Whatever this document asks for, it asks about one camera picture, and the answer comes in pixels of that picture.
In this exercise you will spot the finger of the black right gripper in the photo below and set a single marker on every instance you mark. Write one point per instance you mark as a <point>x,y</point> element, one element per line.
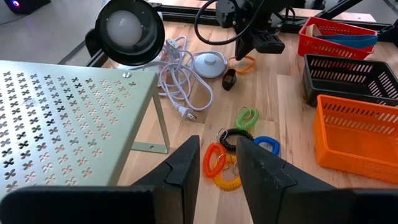
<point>244,46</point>

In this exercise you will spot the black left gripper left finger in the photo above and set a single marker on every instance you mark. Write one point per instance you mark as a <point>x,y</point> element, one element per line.
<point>183,174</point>

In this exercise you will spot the black plastic basket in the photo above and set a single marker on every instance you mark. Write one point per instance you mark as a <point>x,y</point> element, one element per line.
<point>339,90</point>

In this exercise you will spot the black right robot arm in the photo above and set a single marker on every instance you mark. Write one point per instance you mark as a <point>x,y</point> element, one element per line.
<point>339,7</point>

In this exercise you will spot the large blue rubber band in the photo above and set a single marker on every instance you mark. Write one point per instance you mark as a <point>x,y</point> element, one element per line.
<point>348,41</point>

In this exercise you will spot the green perforated metal shelf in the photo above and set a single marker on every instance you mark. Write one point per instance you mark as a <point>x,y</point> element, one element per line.
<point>62,124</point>

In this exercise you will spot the white desk lamp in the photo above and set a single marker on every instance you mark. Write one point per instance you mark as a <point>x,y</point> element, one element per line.
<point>130,31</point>

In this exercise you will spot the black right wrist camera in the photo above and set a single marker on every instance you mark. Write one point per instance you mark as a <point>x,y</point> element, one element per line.
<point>269,45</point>

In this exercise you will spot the red plastic basket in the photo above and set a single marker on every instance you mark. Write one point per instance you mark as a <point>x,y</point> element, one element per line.
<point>329,51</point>

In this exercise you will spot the orange plastic basket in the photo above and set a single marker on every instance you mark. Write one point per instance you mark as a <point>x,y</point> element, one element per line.
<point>348,149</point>

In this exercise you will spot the black device purple light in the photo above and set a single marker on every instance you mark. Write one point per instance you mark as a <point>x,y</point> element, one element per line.
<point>28,6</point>

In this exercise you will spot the black rubber band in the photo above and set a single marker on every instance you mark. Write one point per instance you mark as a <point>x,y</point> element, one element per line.
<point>224,85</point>

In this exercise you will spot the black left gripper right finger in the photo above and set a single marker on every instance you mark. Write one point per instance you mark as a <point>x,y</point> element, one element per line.
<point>261,180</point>

